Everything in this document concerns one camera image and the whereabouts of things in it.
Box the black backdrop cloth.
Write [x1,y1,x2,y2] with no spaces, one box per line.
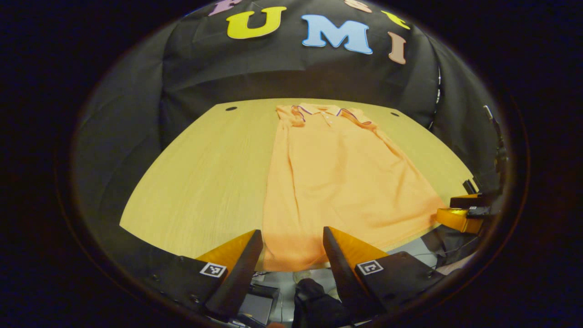
[75,0,506,274]

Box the grey box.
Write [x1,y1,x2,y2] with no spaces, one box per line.
[237,283,281,327]

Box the dark cloth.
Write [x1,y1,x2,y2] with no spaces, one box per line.
[424,224,481,267]

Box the dark bulky object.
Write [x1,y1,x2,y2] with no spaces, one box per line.
[293,278,351,328]

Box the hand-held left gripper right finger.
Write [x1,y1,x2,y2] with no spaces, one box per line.
[322,226,445,322]

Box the orange T-shirt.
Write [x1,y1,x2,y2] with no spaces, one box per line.
[262,103,447,273]

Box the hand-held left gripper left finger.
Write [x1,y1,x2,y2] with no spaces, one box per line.
[150,229,264,319]

